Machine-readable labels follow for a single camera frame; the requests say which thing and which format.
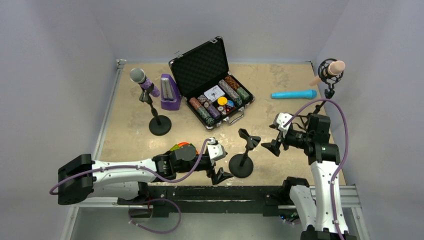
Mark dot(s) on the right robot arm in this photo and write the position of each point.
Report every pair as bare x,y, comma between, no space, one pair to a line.
321,215

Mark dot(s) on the black round-base stand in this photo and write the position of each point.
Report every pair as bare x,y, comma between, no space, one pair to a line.
159,125
241,165

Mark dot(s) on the orange curved toy track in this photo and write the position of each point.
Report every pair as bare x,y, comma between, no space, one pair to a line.
181,144

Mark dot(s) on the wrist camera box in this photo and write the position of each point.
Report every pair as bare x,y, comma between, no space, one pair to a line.
281,122
215,150

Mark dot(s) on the white playing card box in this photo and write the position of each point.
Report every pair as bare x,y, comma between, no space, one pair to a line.
214,93

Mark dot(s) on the purple metronome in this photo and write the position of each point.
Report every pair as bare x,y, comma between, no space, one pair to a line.
170,99

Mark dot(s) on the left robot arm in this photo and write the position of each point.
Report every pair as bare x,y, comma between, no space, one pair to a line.
84,178

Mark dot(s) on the yellow dealer button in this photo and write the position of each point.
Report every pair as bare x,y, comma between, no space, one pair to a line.
222,101

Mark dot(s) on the beige pink microphone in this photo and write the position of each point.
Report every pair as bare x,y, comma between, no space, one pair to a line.
329,68

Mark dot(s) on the blue microphone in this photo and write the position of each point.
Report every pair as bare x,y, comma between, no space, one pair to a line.
304,94

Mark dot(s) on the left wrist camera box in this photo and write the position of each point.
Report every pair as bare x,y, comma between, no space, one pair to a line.
215,150

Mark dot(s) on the black tripod shock-mount stand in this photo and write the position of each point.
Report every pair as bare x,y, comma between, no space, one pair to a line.
330,91

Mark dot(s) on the lime green long brick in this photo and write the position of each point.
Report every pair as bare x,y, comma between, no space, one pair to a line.
175,147

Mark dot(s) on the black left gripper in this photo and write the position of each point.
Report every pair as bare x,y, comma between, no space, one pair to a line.
211,165

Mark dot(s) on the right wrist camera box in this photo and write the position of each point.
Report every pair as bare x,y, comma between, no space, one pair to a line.
281,122

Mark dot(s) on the black poker chip case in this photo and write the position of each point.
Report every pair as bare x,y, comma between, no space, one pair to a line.
199,70

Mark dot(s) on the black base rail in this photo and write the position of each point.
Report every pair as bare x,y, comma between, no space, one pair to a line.
267,200

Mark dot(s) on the purple glitter microphone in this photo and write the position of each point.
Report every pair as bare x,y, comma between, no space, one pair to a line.
138,76

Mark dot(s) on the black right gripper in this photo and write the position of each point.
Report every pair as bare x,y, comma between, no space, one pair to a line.
282,140

